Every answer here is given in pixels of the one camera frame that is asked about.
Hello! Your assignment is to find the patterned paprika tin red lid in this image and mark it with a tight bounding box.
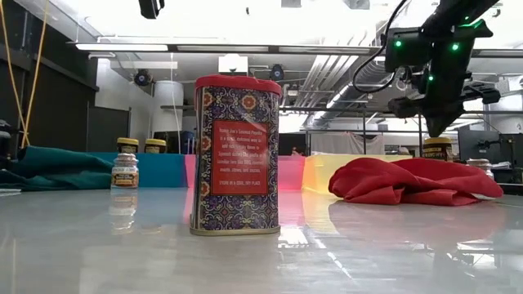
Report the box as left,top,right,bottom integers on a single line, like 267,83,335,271
190,74,283,237

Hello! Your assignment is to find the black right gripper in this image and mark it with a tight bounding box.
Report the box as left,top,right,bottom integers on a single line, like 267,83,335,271
387,72,502,138

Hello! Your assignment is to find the white plastic cover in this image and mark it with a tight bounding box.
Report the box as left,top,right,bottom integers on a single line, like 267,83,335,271
310,132,386,156

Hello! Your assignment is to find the yellow cable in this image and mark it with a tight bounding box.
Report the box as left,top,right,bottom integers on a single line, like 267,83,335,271
0,0,50,148

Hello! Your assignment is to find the small glass spice grinder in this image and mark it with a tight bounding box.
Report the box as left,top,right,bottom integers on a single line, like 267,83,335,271
110,153,140,190
466,158,495,180

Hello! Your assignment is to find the white ceiling box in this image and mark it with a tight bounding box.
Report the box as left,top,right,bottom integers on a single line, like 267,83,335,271
217,55,249,77

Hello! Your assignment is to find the red cloth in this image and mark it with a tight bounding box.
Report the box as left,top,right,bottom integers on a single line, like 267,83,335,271
328,157,505,207

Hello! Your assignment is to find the white cylindrical tank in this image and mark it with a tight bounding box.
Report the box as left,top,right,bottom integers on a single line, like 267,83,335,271
153,80,185,134

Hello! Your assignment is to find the silver ceiling duct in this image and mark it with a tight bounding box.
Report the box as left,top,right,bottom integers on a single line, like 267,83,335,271
293,55,396,128

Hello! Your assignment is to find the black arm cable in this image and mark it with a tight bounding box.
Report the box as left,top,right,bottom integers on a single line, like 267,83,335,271
351,0,409,94

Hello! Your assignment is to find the teal cloth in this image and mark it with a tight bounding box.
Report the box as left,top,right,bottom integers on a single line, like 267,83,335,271
0,145,114,191

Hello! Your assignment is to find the brown chili jar yellow lid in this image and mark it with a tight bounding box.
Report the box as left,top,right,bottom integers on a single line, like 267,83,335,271
144,138,168,154
116,137,140,154
422,136,455,162

